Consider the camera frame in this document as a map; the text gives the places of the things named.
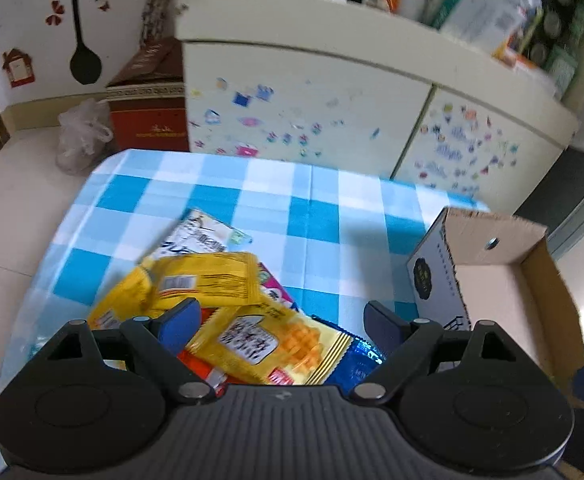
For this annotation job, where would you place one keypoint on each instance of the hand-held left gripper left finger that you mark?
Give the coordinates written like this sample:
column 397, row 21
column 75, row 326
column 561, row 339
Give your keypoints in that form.
column 179, row 325

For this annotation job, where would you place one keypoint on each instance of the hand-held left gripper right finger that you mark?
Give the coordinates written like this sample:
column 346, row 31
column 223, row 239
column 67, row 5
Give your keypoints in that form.
column 384, row 327

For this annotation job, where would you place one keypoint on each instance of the red snack packet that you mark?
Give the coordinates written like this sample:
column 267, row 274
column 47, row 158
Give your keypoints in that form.
column 204, row 367

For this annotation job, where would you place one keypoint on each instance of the white blue snack packet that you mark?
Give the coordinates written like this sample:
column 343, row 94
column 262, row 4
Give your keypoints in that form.
column 202, row 235

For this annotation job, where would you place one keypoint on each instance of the yellow waffle print snack packet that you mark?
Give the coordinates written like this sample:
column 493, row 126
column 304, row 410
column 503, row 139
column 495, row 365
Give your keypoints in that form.
column 272, row 340

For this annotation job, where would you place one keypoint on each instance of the pink snack packet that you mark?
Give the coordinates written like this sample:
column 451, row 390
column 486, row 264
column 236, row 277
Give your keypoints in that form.
column 277, row 290

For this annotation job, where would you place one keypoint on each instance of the blue white checkered tablecloth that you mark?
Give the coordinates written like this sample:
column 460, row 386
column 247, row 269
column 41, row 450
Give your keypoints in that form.
column 282, row 210

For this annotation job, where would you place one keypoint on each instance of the dark grey appliance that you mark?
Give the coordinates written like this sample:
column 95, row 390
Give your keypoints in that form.
column 572, row 185

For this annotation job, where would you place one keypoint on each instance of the clear plastic bag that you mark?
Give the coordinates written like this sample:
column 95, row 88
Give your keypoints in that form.
column 79, row 135

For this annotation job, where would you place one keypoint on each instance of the red patterned cardboard box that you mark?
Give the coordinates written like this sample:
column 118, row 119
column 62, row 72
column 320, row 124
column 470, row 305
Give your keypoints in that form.
column 147, row 110

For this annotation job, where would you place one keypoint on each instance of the cream cabinet with stickers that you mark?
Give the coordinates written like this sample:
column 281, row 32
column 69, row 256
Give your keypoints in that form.
column 322, row 75

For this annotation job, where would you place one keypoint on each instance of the dried twig bundle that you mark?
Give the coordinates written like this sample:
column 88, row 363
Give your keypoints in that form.
column 159, row 0

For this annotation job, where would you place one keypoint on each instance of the white green carton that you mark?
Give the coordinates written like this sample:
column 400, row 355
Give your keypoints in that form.
column 487, row 10

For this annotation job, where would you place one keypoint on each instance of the green pack of cans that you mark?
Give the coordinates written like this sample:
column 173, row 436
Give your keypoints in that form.
column 562, row 20

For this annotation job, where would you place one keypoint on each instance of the black vase wall decal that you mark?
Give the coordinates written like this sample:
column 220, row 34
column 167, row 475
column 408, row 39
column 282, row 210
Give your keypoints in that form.
column 84, row 62

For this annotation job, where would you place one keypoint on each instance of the red house wall sticker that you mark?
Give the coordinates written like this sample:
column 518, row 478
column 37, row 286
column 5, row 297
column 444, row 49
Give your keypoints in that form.
column 18, row 67

